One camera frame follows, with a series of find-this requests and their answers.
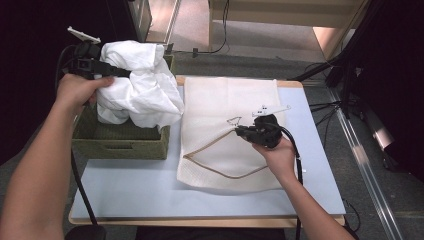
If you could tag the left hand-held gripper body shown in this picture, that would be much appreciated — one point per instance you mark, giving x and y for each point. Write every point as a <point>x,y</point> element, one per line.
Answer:
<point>85,63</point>

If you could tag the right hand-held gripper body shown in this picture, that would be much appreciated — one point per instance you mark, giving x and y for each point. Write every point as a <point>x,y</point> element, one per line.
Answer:
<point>266,133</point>

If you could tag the white garment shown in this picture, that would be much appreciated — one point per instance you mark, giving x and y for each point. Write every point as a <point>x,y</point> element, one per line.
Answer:
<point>143,90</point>

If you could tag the green woven basket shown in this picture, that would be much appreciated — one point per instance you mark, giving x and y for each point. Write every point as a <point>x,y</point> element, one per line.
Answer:
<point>120,146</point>

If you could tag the person's right hand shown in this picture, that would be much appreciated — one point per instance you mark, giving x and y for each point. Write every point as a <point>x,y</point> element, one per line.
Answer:
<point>280,160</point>

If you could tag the person's left hand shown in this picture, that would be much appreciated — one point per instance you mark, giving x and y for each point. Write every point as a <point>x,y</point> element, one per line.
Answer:
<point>75,91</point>

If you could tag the dark cabinet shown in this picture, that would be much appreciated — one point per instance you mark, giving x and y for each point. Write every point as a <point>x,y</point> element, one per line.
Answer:
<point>126,20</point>

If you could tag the small black floor block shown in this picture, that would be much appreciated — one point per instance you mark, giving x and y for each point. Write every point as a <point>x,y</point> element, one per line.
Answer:
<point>170,48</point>

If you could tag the dark curtain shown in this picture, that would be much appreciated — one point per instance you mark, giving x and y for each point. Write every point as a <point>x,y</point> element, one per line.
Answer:
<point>26,40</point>
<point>400,83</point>

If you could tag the black metal stand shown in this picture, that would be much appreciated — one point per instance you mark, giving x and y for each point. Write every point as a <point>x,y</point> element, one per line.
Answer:
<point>347,86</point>

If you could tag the person's dark clothing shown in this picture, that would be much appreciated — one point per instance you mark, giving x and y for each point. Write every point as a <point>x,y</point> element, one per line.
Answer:
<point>213,235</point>

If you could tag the light wooden furniture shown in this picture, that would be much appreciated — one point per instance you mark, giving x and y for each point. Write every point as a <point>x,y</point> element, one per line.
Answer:
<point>266,20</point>

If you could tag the shiny metal stand foot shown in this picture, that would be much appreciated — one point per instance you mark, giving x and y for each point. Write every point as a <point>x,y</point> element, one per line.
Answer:
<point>380,133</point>

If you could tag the pale blue table board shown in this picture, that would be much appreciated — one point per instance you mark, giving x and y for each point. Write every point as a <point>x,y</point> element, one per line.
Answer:
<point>133,193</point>

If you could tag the metal floor rail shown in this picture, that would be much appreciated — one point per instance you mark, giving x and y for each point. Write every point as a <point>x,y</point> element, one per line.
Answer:
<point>360,156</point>

